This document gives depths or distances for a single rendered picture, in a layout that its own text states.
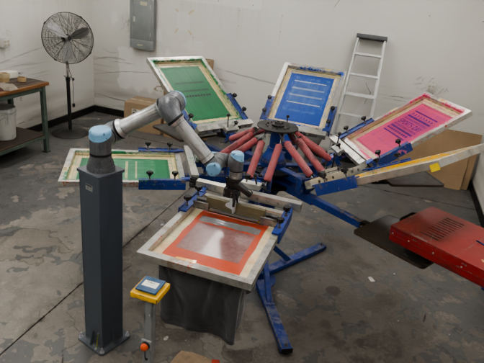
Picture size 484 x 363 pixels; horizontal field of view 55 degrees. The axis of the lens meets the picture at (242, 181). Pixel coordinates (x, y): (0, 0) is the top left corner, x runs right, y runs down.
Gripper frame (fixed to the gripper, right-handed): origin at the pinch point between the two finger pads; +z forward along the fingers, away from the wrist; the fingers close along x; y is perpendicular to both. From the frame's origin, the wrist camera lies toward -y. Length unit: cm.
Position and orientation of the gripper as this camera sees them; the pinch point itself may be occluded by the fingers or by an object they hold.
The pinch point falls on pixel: (235, 209)
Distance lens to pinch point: 269.5
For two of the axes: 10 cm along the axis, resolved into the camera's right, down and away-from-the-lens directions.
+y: -9.4, -2.1, 2.5
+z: -1.0, 9.1, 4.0
